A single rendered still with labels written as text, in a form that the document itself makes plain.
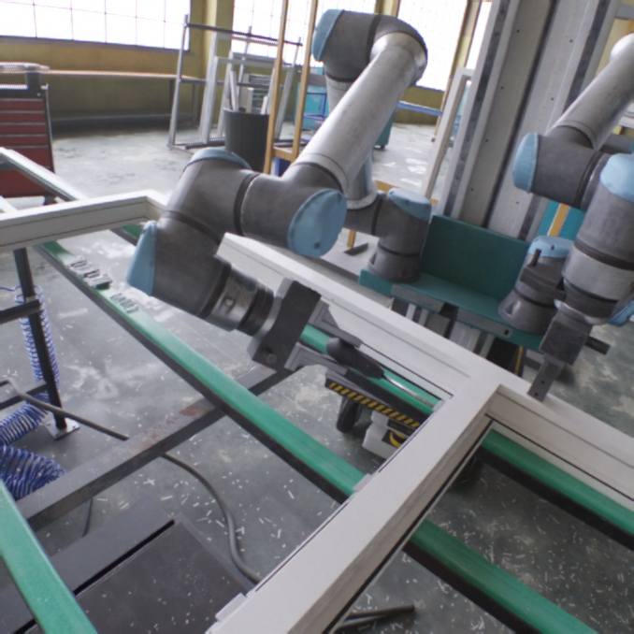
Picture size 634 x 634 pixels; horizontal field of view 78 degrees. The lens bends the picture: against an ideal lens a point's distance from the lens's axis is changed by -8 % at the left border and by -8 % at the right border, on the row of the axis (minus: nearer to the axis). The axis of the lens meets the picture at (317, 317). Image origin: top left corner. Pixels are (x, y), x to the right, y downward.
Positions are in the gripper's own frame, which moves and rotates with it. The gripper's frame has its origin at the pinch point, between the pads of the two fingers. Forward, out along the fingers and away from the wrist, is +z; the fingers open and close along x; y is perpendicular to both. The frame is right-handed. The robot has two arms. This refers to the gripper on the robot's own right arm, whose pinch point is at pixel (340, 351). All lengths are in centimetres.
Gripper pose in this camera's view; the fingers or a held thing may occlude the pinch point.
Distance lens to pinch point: 68.3
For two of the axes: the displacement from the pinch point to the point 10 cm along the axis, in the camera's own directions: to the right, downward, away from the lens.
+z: 8.2, 4.2, 3.9
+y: 3.2, 2.3, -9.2
